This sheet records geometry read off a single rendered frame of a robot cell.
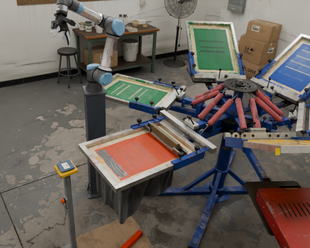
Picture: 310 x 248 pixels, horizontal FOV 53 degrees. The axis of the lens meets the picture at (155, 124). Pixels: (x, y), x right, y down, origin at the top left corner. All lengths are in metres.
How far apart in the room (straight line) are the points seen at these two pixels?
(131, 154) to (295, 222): 1.22
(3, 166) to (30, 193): 0.60
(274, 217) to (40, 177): 2.63
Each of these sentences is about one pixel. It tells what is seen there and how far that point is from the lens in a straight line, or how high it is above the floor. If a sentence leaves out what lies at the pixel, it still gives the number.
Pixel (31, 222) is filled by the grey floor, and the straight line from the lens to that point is 3.34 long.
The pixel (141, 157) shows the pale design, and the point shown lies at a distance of 2.41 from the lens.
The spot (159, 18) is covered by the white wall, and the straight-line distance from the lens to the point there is 6.98.
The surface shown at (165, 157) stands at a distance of 2.43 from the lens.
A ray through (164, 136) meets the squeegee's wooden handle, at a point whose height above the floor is 1.05.
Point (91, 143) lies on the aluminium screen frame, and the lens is 2.50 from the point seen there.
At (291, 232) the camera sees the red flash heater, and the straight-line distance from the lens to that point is 1.92.
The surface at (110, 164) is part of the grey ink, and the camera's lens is 2.33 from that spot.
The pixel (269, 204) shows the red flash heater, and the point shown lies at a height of 1.10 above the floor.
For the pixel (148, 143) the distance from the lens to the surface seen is 2.56.
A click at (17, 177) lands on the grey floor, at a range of 3.85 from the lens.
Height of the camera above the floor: 2.42
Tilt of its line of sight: 31 degrees down
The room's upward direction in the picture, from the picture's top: 5 degrees clockwise
